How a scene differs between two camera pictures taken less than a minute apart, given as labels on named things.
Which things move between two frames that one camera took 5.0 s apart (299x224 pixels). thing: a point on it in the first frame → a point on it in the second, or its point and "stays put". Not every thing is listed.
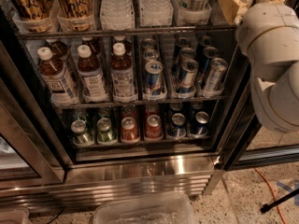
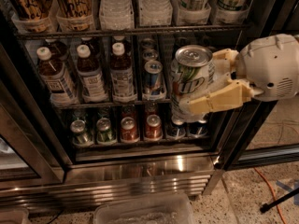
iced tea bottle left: (56, 77) stays put
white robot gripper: (270, 21) → (270, 68)
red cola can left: (130, 133) stays put
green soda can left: (81, 136) stays put
